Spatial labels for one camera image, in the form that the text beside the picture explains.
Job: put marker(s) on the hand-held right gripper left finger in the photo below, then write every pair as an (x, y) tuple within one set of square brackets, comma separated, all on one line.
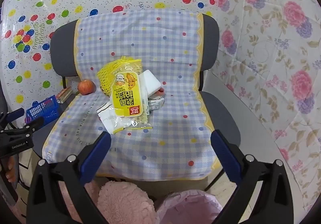
[(97, 155)]

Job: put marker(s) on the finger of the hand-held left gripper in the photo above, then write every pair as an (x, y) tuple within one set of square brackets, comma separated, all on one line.
[(33, 124), (16, 113)]

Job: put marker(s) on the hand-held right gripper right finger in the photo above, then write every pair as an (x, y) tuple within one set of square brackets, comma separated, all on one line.
[(223, 156)]

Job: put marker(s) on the white plastic packet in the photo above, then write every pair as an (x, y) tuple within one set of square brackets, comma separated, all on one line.
[(107, 116)]

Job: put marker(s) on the clear yellow-print plastic bag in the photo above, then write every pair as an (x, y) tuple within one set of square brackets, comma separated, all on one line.
[(138, 122)]

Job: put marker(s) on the pink trash bag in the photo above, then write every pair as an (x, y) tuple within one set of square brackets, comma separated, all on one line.
[(190, 207)]

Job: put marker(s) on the yellow noodle packet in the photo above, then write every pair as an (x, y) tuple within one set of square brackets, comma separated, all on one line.
[(126, 96)]

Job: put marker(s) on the small green white carton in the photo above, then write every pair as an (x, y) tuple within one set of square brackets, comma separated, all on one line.
[(156, 104)]

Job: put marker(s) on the yellow foam net bag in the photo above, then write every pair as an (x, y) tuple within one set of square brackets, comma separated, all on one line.
[(106, 74)]

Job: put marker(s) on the white rectangular box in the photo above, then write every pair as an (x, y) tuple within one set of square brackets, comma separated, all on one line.
[(151, 83)]

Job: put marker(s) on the person's left hand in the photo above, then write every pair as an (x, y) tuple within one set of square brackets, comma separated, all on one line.
[(10, 170)]

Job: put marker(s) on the blue plastic basket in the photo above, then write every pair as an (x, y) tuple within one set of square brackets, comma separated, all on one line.
[(42, 111)]

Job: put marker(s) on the orange silver snack packet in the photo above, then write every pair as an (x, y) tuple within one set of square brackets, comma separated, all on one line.
[(64, 94)]

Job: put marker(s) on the pink fluffy cloth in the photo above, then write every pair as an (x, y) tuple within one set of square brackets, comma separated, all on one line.
[(123, 201)]

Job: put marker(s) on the red apple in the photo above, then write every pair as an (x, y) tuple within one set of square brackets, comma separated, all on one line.
[(86, 87)]

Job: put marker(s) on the grey office chair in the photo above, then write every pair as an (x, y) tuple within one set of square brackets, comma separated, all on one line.
[(62, 48)]

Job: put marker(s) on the floral print plastic sheet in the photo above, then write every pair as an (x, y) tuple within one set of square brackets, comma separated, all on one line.
[(275, 63)]

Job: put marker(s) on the blue checkered dotted blanket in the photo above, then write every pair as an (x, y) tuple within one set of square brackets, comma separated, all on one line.
[(150, 45)]

